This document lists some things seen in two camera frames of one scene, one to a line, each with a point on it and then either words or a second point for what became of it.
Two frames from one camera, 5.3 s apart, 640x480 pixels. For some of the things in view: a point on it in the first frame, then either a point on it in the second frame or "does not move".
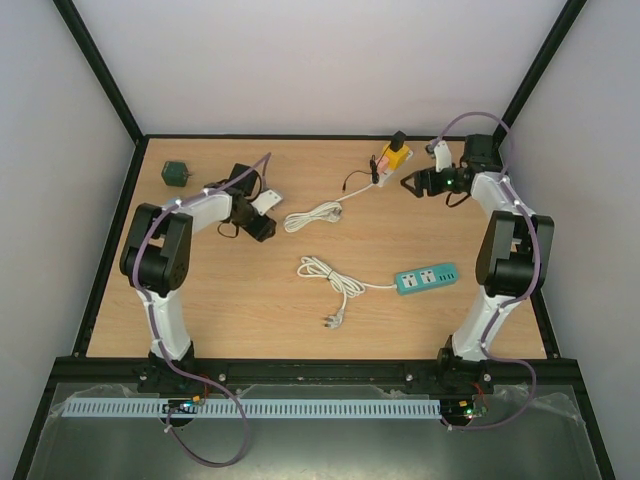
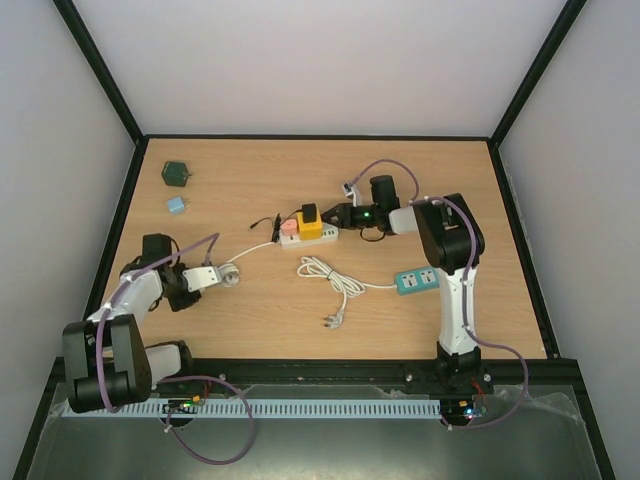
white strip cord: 328,212 to 229,271
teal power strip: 425,278 does not move
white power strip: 383,176 to 329,233
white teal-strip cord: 347,288 does not move
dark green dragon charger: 175,173 does not move
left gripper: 262,232 to 178,305
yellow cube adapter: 396,158 to 310,231
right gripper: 424,181 to 345,215
